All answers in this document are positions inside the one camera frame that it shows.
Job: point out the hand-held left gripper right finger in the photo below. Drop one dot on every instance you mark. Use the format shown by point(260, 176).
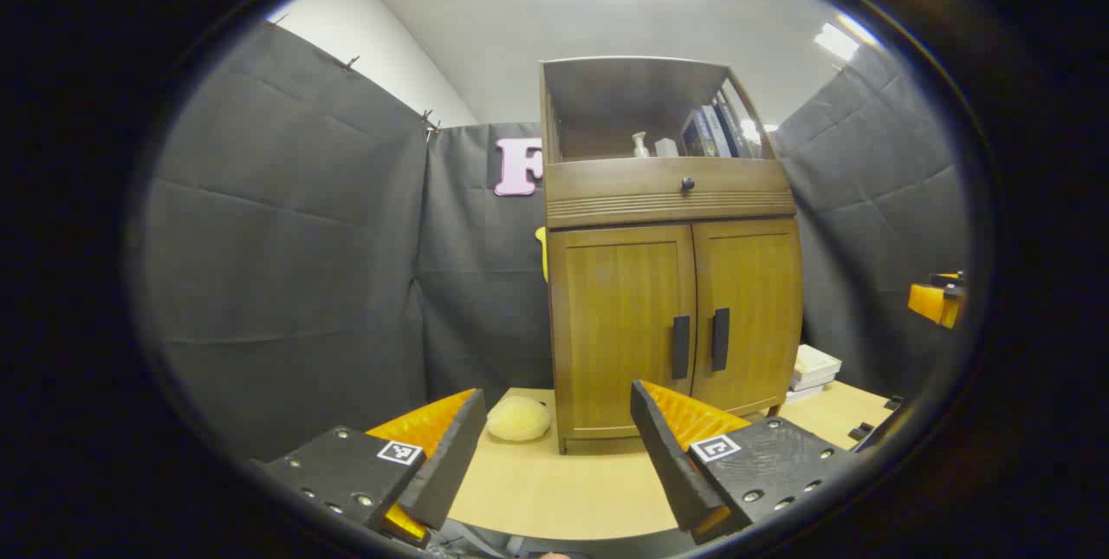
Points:
point(671, 455)

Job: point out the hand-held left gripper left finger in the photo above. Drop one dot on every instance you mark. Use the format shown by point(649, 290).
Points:
point(450, 464)

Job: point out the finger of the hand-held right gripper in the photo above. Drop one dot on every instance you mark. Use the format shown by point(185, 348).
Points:
point(931, 303)

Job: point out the wooden cabinet door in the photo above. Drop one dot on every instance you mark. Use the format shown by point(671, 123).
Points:
point(615, 325)
point(762, 316)

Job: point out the brown wooden shoe cabinet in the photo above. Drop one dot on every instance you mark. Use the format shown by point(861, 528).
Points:
point(606, 100)

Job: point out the yellow round plush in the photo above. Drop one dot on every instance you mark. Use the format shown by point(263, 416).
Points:
point(518, 419)

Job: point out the white flat box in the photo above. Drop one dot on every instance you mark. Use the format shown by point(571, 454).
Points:
point(817, 362)
point(810, 384)
point(801, 395)

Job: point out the dark upright book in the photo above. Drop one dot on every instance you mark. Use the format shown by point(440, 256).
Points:
point(693, 136)
point(736, 126)
point(716, 130)

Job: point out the black backdrop cloth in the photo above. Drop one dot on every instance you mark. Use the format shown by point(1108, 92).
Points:
point(303, 238)

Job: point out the wooden drawer with black knob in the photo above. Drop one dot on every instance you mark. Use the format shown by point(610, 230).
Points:
point(606, 186)

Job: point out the small ceiling light panel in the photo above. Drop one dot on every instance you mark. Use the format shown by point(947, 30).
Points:
point(837, 41)

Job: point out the small white box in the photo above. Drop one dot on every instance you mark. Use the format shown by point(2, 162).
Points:
point(666, 148)

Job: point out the white pump bottle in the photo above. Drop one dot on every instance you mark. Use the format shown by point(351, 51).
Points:
point(639, 146)

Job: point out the small black bracket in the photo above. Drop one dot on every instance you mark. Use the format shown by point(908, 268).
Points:
point(893, 402)
point(861, 431)

